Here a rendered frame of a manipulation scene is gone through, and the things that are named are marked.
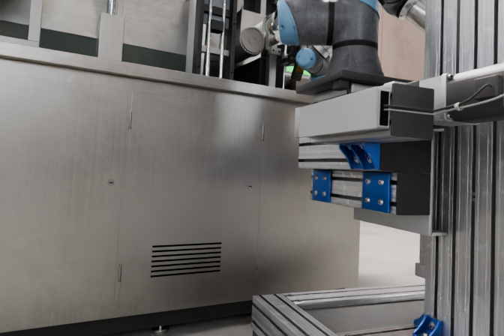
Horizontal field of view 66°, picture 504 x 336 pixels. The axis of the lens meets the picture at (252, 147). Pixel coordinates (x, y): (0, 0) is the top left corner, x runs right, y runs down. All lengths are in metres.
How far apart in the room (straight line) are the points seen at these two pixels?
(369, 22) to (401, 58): 5.33
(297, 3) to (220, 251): 0.87
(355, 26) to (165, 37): 1.20
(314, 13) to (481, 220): 0.60
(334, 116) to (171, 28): 1.41
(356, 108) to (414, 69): 5.81
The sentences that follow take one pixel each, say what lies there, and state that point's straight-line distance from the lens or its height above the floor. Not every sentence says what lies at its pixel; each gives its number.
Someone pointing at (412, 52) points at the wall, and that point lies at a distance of 6.54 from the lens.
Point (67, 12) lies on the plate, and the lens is 1.98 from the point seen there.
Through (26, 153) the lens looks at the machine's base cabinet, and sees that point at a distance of 1.28.
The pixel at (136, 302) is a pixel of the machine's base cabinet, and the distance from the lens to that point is 1.39.
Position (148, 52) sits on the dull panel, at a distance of 2.00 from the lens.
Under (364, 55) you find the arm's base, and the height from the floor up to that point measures 0.88.
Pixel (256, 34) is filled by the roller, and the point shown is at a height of 1.20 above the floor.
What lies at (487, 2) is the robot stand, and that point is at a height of 0.95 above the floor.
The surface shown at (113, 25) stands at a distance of 1.71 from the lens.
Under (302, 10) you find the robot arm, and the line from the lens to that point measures 1.05.
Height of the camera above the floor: 0.58
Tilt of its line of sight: 3 degrees up
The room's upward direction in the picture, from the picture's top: 3 degrees clockwise
